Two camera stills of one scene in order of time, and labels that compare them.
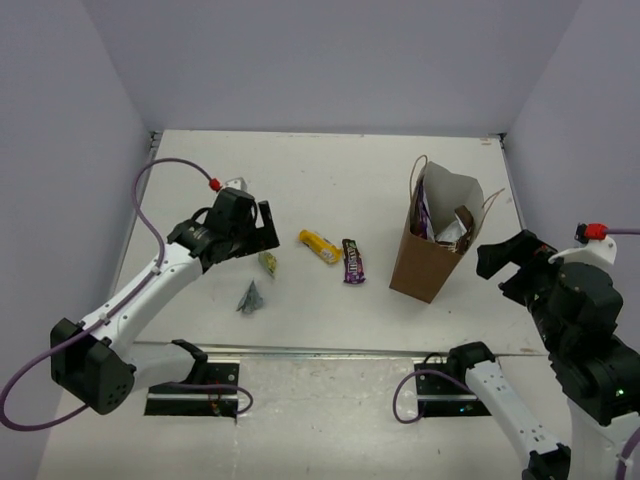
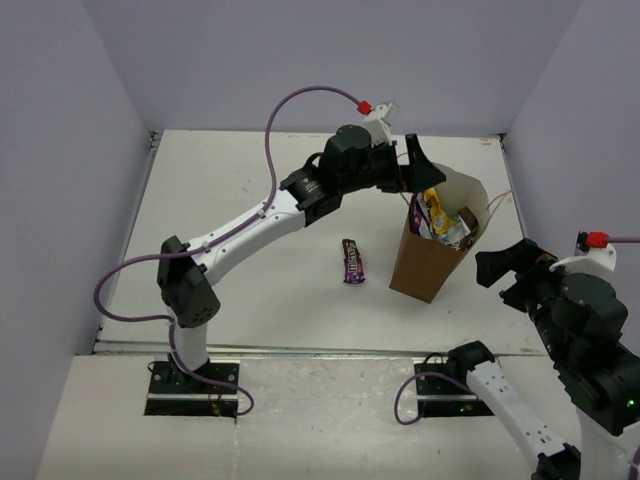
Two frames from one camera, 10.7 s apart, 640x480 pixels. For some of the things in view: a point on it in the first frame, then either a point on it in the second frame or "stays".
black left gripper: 265,232 to 400,167
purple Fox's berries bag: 422,221 stays
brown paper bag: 446,213 stays
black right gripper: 522,247 stays
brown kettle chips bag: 457,235 stays
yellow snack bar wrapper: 326,250 to 440,219
